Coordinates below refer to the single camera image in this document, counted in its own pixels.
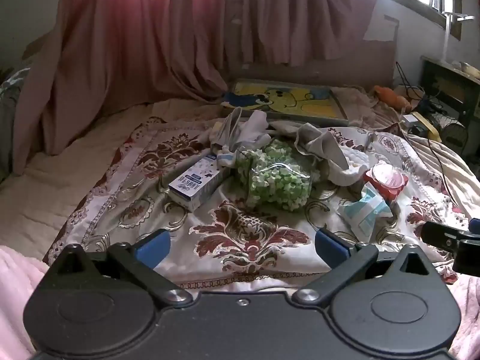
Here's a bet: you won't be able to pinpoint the floral patterned blanket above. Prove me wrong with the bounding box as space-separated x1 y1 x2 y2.
43 115 480 290

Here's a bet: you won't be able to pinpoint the small blue striped sock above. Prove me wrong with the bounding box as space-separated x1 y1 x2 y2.
216 145 238 169

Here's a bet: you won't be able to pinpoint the red container with clear lid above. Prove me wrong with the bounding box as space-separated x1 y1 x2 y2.
362 160 410 202

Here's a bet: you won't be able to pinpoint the yellow cartoon print tray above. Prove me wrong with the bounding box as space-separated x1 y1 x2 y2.
221 79 350 128

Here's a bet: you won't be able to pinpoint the grey patterned bedding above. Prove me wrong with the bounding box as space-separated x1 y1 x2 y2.
0 67 31 182

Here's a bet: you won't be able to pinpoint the grey cloth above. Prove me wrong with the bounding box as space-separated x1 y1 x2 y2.
294 123 352 172

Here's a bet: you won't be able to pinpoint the black cables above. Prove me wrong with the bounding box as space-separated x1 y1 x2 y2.
395 61 457 204

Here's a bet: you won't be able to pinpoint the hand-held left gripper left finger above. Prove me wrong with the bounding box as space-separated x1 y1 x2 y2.
48 229 193 307

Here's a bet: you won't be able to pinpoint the cream quilt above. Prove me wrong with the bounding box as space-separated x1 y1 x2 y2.
0 97 233 260

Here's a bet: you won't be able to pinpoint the orange plush toy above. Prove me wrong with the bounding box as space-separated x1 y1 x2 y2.
374 85 412 112

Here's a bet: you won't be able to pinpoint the plain white cloth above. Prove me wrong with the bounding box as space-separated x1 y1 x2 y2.
239 110 271 148

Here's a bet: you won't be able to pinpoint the blue white wet wipes packet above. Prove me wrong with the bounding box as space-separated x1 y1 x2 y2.
337 183 394 243

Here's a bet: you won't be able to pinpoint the yellow plastic item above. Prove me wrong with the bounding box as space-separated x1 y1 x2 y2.
412 112 444 144

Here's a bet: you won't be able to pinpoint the pink curtain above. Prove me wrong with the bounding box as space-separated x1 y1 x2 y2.
12 0 234 176
240 0 380 69

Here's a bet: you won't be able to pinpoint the black cabinet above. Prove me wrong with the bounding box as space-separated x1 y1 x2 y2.
420 55 480 160

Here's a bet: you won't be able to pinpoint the white pole stand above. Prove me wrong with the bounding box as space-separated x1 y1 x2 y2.
442 11 475 63

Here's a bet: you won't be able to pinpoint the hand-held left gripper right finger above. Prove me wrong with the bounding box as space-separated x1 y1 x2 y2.
292 228 440 306

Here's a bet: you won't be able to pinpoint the white blue toothpaste carton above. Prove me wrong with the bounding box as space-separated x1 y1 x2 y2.
168 153 232 213

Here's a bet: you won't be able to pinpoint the bag of green white candies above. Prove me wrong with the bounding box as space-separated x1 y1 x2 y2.
234 139 319 212

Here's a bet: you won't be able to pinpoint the striped cloth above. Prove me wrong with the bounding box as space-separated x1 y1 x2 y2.
209 106 245 148

